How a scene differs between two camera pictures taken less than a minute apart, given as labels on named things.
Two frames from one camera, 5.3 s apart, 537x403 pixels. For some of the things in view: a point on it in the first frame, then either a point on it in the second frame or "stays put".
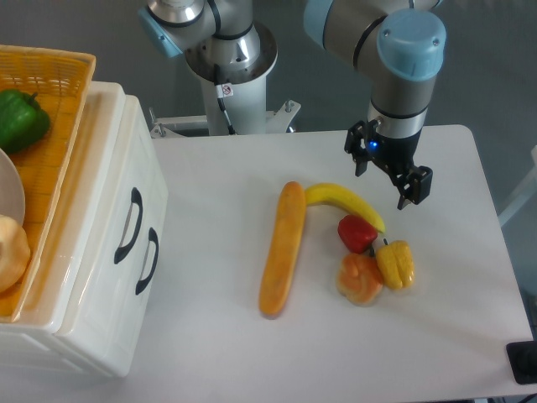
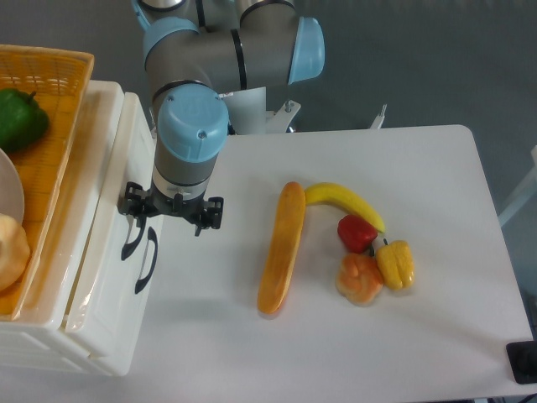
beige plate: [13, 198] stays put
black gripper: [395, 156] → [136, 196]
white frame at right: [526, 194] stays put
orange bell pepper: [359, 278] stays put
